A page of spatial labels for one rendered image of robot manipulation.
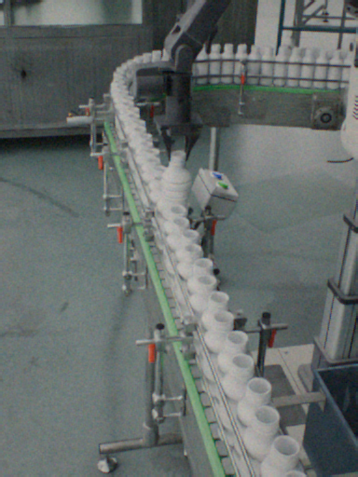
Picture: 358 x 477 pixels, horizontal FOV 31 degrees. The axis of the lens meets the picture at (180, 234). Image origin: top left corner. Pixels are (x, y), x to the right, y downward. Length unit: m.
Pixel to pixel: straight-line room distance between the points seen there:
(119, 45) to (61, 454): 2.94
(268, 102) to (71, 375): 1.48
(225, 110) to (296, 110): 0.33
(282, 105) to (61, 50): 2.00
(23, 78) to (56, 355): 2.30
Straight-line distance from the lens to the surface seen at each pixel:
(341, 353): 2.22
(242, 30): 6.80
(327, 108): 2.90
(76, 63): 4.60
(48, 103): 4.67
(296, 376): 2.41
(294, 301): 3.24
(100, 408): 2.62
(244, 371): 1.04
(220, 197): 1.69
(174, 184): 1.47
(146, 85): 1.38
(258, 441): 0.98
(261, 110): 3.01
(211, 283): 1.24
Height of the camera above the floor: 1.84
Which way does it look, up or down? 30 degrees down
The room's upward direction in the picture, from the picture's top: 2 degrees clockwise
